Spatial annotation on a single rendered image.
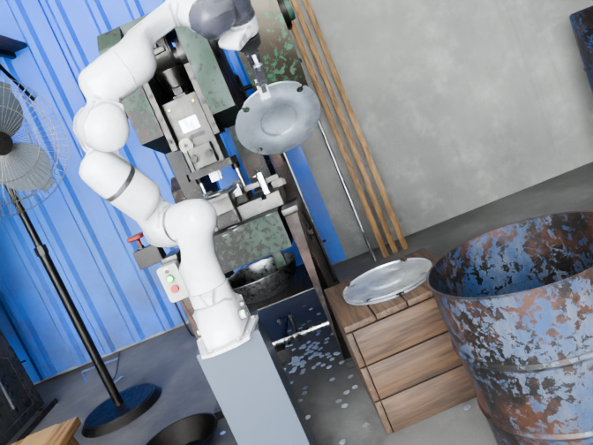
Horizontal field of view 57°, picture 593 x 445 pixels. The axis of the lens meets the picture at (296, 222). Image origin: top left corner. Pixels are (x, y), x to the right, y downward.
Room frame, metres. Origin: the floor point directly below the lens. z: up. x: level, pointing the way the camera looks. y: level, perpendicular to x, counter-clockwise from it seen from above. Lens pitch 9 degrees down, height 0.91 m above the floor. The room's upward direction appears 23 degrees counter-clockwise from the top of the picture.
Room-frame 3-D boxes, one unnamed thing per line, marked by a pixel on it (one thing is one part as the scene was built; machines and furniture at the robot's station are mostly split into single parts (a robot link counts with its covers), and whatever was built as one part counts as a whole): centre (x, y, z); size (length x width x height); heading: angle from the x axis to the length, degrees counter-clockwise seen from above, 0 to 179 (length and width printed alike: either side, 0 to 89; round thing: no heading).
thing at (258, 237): (2.41, 0.22, 0.83); 0.79 x 0.43 x 1.34; 176
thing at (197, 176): (2.27, 0.23, 0.86); 0.20 x 0.16 x 0.05; 86
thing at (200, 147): (2.22, 0.23, 1.04); 0.17 x 0.15 x 0.30; 176
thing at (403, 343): (1.64, -0.19, 0.18); 0.40 x 0.38 x 0.35; 1
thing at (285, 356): (2.13, 0.24, 0.14); 0.59 x 0.10 x 0.05; 176
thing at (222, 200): (2.09, 0.24, 0.72); 0.25 x 0.14 x 0.14; 176
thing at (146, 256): (2.05, 0.55, 0.62); 0.10 x 0.06 x 0.20; 86
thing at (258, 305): (2.27, 0.23, 0.31); 0.43 x 0.42 x 0.01; 86
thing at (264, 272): (2.26, 0.23, 0.36); 0.34 x 0.34 x 0.10
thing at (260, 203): (2.26, 0.23, 0.68); 0.45 x 0.30 x 0.06; 86
